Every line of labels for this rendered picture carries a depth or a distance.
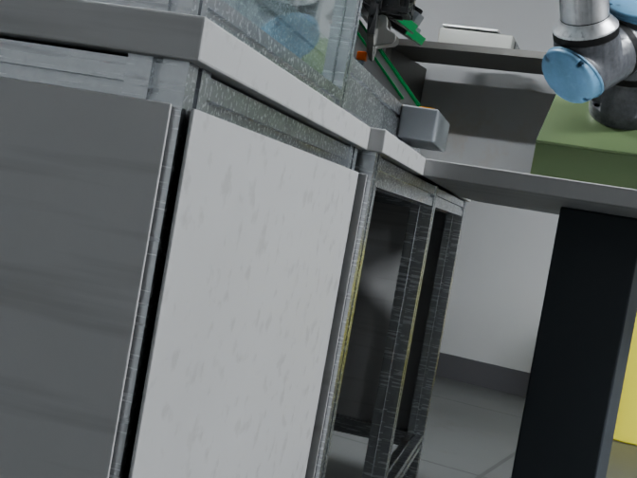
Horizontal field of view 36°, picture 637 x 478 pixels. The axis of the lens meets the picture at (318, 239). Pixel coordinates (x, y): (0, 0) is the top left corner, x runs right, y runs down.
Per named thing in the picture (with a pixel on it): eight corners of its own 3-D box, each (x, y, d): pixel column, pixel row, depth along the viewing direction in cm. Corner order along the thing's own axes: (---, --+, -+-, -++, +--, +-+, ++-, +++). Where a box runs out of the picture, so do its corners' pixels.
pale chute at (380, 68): (406, 119, 234) (421, 107, 233) (388, 110, 222) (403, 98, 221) (343, 28, 241) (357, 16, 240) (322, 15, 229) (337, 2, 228)
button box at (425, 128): (445, 152, 201) (450, 122, 201) (433, 141, 181) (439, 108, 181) (410, 147, 203) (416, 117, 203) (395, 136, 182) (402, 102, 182)
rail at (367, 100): (417, 172, 217) (426, 122, 217) (331, 122, 131) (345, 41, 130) (392, 167, 219) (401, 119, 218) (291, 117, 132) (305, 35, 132)
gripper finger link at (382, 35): (391, 61, 199) (398, 15, 198) (362, 57, 200) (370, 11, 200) (393, 64, 202) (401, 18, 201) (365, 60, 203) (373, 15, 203)
